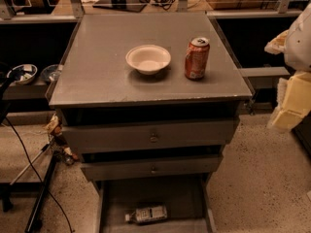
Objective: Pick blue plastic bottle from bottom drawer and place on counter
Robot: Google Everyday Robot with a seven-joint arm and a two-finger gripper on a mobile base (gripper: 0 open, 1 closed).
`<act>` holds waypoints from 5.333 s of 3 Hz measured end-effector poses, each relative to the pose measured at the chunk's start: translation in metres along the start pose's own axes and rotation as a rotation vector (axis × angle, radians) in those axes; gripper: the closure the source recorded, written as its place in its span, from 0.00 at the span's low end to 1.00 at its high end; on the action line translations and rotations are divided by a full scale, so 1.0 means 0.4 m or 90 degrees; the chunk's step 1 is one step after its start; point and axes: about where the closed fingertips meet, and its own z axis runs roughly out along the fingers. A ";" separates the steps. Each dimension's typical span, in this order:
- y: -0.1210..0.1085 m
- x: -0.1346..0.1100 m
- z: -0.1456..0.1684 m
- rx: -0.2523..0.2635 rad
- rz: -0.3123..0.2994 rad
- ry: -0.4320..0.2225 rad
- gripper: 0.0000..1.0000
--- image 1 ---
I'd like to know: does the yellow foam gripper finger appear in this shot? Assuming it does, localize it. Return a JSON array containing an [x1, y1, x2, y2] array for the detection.
[[267, 71, 311, 132], [264, 30, 289, 54]]

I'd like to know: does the clear plastic bottle white label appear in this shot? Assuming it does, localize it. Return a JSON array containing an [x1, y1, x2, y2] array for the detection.
[[124, 205, 167, 224]]

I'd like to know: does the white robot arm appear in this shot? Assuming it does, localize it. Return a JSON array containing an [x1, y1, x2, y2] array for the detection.
[[264, 4, 311, 132]]

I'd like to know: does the grey middle drawer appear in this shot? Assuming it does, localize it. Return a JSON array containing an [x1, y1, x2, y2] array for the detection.
[[82, 154, 223, 182]]

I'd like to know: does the grey top drawer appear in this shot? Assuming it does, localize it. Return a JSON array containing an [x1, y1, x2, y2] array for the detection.
[[62, 117, 239, 154]]

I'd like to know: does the grey drawer cabinet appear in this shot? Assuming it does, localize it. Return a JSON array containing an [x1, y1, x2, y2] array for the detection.
[[45, 11, 255, 233]]

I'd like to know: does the grey open bottom drawer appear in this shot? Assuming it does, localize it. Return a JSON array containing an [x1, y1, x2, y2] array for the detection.
[[95, 175, 217, 233]]

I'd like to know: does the orange soda can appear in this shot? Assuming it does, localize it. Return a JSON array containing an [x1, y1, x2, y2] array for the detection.
[[185, 37, 210, 80]]

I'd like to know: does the white paper bowl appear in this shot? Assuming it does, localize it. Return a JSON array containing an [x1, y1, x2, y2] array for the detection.
[[125, 45, 171, 75]]

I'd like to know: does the black monitor stand base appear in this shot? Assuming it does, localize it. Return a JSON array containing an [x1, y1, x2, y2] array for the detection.
[[92, 0, 147, 13]]

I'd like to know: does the dark glass bowl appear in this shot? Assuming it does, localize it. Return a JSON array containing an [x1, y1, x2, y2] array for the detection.
[[40, 64, 62, 83]]

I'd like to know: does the small clutter pile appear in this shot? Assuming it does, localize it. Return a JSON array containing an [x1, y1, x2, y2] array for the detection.
[[44, 114, 79, 165]]

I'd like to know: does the white bowl with items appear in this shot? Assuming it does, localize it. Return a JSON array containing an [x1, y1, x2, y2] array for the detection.
[[7, 64, 38, 85]]

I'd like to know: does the black tripod stand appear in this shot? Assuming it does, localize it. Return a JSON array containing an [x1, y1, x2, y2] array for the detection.
[[0, 72, 56, 233]]

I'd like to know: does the black floor cable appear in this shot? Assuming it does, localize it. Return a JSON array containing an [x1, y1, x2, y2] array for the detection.
[[4, 116, 76, 233]]

